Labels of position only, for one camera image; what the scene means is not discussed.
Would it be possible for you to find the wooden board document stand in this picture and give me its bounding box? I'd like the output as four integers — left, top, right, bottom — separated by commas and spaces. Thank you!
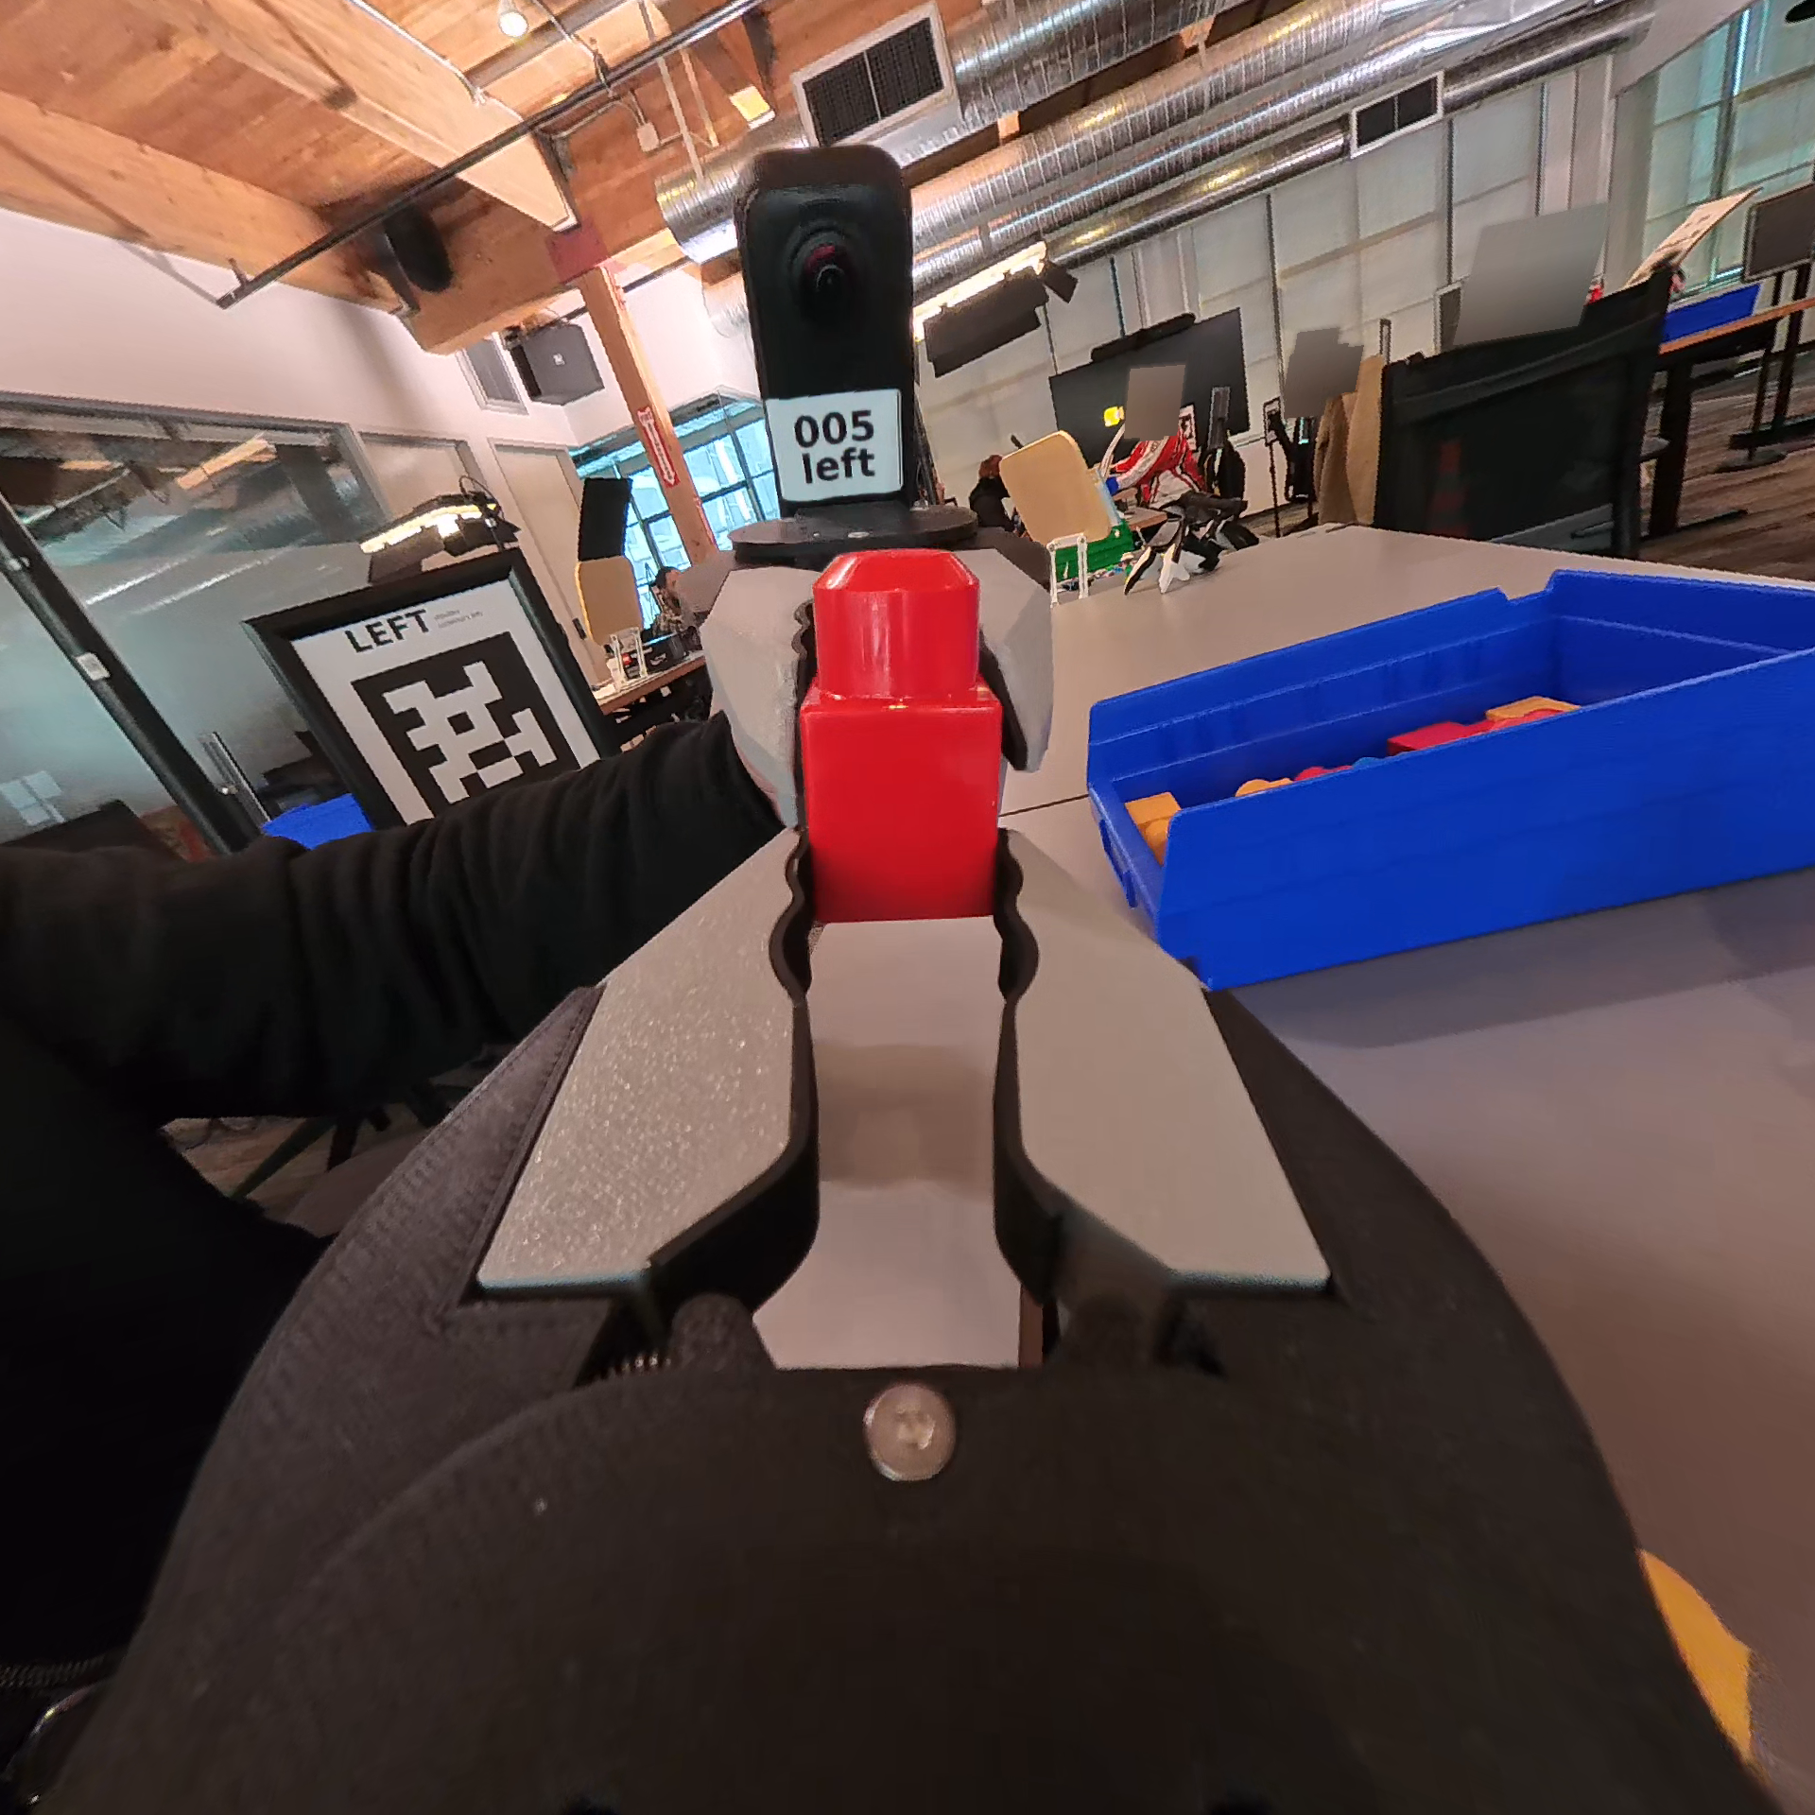
575, 554, 651, 683
999, 432, 1125, 599

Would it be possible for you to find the blue plastic bin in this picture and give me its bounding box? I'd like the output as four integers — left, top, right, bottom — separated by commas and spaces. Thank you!
1085, 571, 1815, 992

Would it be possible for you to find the person's left forearm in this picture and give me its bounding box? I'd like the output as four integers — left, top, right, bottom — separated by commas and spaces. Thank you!
0, 714, 788, 1128

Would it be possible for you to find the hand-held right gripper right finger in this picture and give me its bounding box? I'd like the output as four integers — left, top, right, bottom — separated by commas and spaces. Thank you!
991, 833, 1335, 1307

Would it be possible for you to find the small ceiling air vent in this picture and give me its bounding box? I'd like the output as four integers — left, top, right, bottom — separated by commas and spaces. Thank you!
1346, 71, 1447, 155

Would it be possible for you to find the person's black clothed torso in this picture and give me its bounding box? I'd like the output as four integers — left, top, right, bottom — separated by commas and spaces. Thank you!
0, 1020, 334, 1815

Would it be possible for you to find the pile of mega blocks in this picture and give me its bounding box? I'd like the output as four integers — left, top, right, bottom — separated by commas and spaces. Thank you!
1123, 695, 1581, 865

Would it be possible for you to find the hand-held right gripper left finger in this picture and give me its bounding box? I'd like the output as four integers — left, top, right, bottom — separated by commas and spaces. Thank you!
476, 833, 825, 1307

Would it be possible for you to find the black office chair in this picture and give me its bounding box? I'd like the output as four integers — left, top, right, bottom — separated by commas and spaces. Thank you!
1376, 270, 1675, 562

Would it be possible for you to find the black wall speaker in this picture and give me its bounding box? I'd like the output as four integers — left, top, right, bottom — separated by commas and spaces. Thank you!
503, 318, 607, 408

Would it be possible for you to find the black wall screen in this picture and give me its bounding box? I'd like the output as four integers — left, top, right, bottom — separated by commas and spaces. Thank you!
1049, 308, 1248, 428

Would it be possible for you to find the black white toy robot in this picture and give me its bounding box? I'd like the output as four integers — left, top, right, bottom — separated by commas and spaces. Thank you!
1123, 487, 1261, 599

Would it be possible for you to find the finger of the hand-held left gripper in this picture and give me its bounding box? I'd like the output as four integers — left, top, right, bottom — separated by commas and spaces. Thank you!
974, 552, 1059, 778
703, 558, 819, 828

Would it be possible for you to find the black framed sign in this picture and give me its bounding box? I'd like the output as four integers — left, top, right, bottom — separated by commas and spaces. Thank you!
245, 552, 618, 832

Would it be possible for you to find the large ceiling air vent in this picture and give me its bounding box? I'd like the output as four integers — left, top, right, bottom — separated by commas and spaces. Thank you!
791, 7, 953, 146

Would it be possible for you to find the studio light panel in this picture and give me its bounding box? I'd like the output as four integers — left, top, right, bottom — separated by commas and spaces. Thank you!
361, 487, 522, 585
923, 260, 1083, 379

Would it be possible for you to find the orange mega block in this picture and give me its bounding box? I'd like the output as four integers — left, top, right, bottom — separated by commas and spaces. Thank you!
1638, 1548, 1761, 1779

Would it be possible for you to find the red mega block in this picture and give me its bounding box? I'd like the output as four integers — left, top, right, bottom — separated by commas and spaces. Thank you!
797, 550, 1006, 923

